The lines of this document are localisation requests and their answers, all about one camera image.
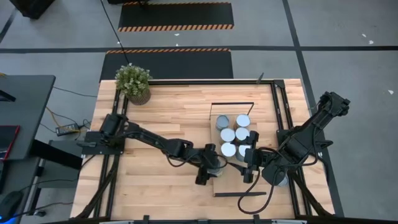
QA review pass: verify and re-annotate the blue peaches can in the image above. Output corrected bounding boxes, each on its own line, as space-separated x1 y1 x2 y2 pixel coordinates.
236 144 251 162

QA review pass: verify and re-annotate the white blue tomato can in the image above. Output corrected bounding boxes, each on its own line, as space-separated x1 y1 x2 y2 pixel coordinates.
215 114 231 131

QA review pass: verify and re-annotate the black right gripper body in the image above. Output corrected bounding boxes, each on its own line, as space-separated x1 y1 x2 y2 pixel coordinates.
244 147 261 169

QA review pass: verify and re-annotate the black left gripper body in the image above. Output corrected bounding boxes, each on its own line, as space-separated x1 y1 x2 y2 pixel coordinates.
198 154 221 172

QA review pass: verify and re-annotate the black hazard stripe floor mat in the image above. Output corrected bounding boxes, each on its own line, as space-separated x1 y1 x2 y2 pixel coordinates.
118 1 234 32
99 49 234 80

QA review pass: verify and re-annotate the green oranges can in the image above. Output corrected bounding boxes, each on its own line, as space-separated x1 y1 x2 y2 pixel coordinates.
220 128 236 144

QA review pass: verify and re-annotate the yellow cable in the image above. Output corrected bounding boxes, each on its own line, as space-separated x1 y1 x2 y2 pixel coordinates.
45 106 65 129

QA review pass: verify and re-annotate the black power adapter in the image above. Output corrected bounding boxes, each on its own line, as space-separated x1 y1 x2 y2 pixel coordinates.
55 123 80 137

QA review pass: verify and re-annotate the green plant in striped pot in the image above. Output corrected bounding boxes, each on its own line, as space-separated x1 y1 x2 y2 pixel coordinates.
114 63 153 106

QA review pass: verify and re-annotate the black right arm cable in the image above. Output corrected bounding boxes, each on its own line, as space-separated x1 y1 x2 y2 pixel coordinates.
237 167 281 215

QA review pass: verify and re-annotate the black desk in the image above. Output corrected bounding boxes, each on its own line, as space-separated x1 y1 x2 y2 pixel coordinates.
0 74 57 161

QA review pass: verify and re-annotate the black aluminium table frame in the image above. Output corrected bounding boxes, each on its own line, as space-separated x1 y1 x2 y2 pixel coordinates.
73 78 335 224

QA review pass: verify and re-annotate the black floor cable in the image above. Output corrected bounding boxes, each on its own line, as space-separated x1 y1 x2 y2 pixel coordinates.
99 0 130 65

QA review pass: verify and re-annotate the black wire frame tray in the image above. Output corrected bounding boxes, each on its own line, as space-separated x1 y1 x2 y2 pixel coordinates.
210 101 267 198

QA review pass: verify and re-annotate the yellow corn can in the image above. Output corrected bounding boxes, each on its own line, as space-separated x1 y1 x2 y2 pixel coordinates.
234 113 251 129

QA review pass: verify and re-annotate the silver lid tin can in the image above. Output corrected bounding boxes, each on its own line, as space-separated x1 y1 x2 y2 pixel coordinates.
207 166 224 178
276 174 290 187

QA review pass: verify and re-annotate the green smiling face can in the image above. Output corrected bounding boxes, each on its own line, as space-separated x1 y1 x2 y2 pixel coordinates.
220 142 237 158

